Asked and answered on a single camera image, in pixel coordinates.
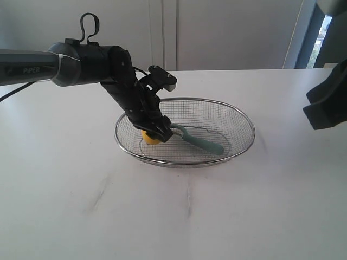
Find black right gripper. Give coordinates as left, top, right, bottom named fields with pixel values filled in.
left=303, top=60, right=346, bottom=130

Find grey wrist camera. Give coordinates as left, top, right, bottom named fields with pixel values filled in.
left=148, top=66, right=177, bottom=92
left=317, top=0, right=347, bottom=17

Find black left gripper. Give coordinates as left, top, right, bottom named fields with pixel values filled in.
left=119, top=89, right=173, bottom=142

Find yellow lemon with sticker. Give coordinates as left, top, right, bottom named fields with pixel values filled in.
left=142, top=130, right=161, bottom=145

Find dark window frame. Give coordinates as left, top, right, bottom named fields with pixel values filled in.
left=293, top=1, right=346, bottom=69

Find white cabinet doors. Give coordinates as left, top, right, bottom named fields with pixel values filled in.
left=1, top=1, right=303, bottom=70

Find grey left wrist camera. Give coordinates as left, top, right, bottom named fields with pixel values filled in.
left=148, top=66, right=177, bottom=92

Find teal handled vegetable peeler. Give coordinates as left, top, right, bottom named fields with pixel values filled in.
left=170, top=123, right=224, bottom=155

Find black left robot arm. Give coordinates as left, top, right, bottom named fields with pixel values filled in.
left=1, top=39, right=177, bottom=142

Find oval steel mesh basket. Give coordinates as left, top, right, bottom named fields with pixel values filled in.
left=114, top=97, right=255, bottom=168

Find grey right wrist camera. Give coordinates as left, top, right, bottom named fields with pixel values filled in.
left=317, top=0, right=347, bottom=17

